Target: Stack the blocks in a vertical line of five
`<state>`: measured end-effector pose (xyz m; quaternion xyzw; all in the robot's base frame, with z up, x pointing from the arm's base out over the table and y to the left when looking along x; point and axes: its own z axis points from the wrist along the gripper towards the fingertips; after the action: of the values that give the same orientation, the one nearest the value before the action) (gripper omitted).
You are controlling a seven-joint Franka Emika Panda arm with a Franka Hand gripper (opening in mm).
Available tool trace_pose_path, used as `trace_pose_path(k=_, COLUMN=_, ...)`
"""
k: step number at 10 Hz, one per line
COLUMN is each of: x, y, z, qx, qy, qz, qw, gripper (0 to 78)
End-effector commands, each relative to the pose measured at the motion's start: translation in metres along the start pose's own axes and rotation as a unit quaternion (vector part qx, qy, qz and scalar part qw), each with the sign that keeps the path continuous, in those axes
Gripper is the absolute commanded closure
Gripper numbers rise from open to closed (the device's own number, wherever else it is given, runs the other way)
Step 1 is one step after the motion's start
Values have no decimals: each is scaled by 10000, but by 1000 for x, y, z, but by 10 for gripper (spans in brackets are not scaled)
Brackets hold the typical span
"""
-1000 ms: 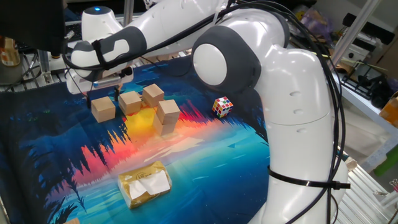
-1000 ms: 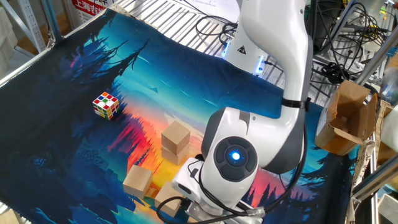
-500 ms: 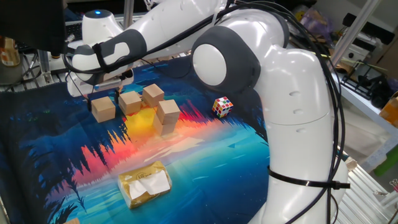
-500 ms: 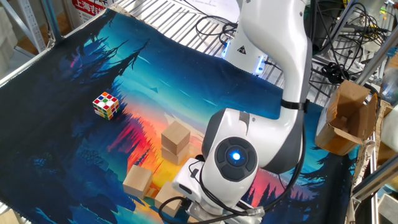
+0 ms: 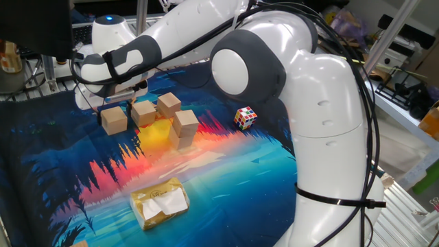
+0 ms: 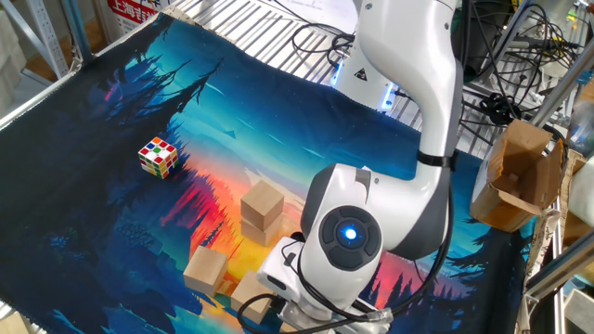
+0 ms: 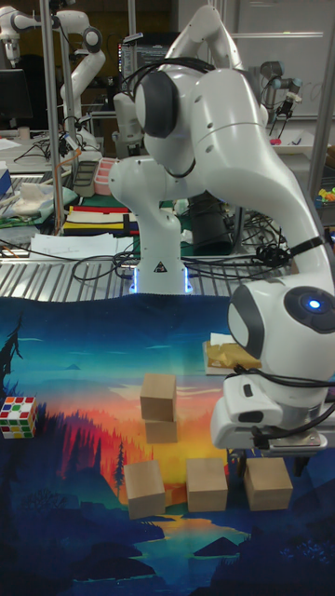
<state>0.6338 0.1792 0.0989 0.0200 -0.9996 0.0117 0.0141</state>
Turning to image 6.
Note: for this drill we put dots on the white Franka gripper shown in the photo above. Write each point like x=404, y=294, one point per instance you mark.
x=271, y=269

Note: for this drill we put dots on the aluminium frame post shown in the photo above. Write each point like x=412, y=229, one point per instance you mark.
x=559, y=90
x=515, y=28

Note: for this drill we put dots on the light wooden cube block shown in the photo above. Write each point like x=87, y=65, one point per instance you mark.
x=246, y=287
x=262, y=204
x=205, y=271
x=257, y=236

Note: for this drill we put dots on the white plastic container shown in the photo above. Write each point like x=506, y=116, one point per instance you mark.
x=584, y=195

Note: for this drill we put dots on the open cardboard box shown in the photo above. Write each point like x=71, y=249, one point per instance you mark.
x=515, y=158

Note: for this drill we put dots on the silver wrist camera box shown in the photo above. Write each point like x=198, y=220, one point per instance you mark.
x=299, y=325

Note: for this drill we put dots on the clear plastic bottle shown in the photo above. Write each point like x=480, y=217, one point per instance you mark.
x=582, y=130

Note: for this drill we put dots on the red sign with white characters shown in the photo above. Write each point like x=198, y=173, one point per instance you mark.
x=130, y=9

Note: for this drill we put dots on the blue metal post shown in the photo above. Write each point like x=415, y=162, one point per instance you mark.
x=76, y=28

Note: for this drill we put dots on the colourful Rubik's cube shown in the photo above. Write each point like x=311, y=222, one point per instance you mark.
x=158, y=158

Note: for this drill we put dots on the black fabric bag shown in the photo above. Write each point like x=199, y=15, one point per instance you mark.
x=482, y=51

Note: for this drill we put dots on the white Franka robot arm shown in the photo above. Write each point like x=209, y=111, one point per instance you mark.
x=408, y=55

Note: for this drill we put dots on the white perforated rack post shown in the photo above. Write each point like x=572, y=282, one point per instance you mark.
x=45, y=32

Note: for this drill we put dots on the sunset forest printed cloth mat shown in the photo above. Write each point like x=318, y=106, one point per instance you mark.
x=69, y=185

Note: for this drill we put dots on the aluminium frame bar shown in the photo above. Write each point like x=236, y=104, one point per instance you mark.
x=561, y=269

